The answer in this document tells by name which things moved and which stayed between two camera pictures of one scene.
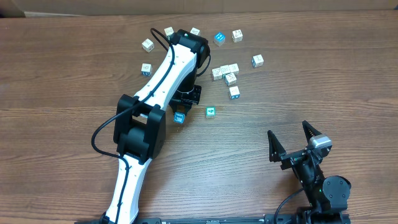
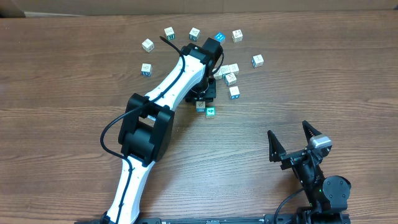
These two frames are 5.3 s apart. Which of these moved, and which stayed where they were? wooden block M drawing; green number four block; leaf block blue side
Moved: leaf block blue side
Stayed: green number four block; wooden block M drawing
